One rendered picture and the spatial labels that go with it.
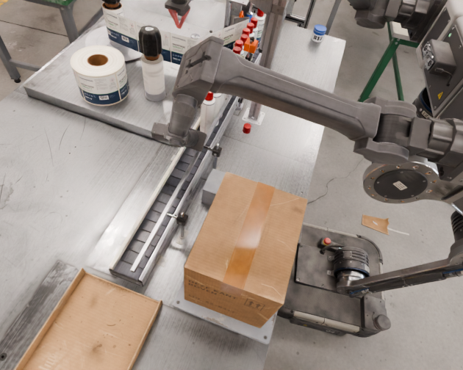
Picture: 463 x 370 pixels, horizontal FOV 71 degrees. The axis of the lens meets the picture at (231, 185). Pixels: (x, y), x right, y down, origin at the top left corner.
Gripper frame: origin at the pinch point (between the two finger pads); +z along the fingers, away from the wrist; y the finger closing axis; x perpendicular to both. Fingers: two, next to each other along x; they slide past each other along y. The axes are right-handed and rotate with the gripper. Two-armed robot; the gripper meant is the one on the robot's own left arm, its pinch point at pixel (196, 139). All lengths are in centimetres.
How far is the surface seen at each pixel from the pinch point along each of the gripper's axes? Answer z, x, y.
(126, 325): -37, 55, -6
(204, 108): -0.3, -11.8, 0.6
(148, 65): 3.3, -20.5, 27.6
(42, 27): 171, -46, 214
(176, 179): -6.7, 15.7, 1.1
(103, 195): -12.2, 29.1, 23.1
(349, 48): 252, -135, -68
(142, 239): -24.0, 34.4, 1.1
